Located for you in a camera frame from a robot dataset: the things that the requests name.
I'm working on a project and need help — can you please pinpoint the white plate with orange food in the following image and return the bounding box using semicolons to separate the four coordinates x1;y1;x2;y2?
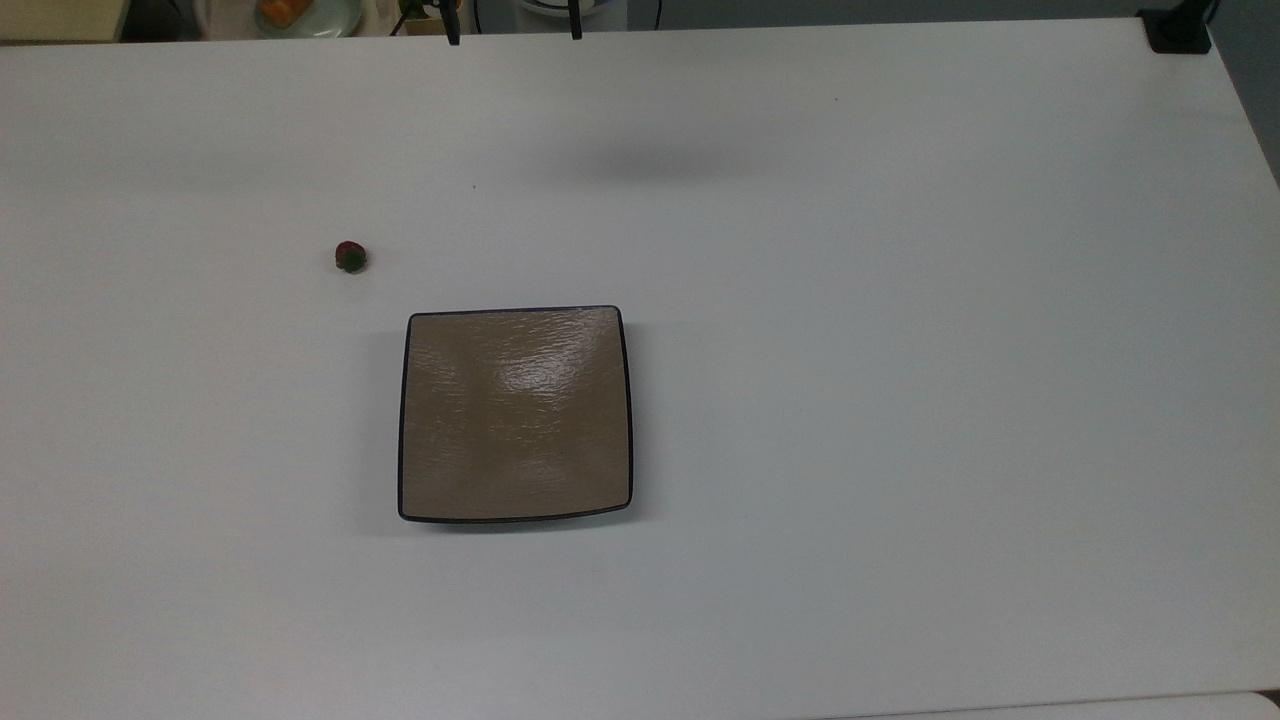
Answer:
252;0;363;40

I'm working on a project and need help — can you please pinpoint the square brown ceramic plate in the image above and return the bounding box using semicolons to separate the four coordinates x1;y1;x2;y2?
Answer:
397;305;635;525

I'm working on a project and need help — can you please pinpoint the beige cardboard box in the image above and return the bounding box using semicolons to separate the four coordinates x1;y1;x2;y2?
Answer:
0;0;129;44

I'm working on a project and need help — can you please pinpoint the black table clamp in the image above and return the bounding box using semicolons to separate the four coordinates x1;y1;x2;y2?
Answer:
1137;0;1221;55

